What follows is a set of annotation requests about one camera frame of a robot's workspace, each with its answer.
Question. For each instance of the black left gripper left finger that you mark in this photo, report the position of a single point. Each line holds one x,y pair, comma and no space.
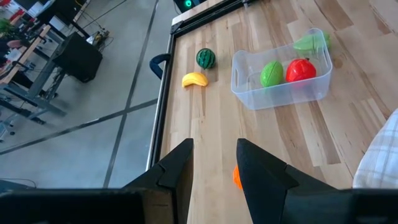
177,174

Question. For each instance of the orange pumpkin toy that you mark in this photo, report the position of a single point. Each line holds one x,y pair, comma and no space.
237,179

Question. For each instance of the black box cabinet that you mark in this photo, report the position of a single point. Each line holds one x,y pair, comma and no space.
77,57

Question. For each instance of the clear plastic tupperware container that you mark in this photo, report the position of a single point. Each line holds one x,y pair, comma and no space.
280,96

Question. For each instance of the striped green watermelon toy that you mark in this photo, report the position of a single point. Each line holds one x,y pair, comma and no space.
205,58

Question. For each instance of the black aluminium table frame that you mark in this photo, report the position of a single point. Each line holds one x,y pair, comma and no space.
161,102

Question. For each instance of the green oval fruit toy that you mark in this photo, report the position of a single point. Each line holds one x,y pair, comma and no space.
271,74

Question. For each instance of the red bell pepper toy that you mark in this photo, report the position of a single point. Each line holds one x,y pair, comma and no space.
300,71

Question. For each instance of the wooden top office desk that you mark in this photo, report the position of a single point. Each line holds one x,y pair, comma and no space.
24,57

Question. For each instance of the dark table edge clamp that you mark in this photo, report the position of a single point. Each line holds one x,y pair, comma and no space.
154,65

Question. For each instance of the yellow banana toy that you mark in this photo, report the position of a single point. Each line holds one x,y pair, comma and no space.
194,79

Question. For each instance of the beige plaid cloth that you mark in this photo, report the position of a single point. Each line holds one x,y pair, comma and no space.
379,158

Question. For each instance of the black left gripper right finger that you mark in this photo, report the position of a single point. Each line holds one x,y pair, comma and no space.
264,177

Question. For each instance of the small green office plant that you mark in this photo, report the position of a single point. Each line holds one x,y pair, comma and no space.
5,26

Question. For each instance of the light green toy leaf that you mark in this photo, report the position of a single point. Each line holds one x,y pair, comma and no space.
308,43

